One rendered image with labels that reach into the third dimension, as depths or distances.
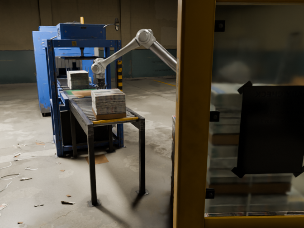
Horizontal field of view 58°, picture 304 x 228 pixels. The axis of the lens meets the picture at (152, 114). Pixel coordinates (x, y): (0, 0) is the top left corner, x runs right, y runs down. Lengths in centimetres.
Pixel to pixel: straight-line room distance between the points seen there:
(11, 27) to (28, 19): 64
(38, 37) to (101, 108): 365
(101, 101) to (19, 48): 876
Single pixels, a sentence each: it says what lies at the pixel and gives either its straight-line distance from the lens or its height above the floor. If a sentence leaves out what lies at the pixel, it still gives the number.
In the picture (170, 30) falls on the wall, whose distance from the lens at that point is 1257.
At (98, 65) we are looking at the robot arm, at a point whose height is 129.
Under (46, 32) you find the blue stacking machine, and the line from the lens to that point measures 603.
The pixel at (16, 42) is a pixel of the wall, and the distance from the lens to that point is 1117.
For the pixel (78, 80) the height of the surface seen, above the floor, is 94.
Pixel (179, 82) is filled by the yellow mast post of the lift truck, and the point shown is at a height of 138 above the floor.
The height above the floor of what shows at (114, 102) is 96.
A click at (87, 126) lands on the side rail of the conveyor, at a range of 249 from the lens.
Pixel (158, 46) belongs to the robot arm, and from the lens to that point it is 270.
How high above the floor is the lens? 148
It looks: 14 degrees down
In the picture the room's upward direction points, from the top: straight up
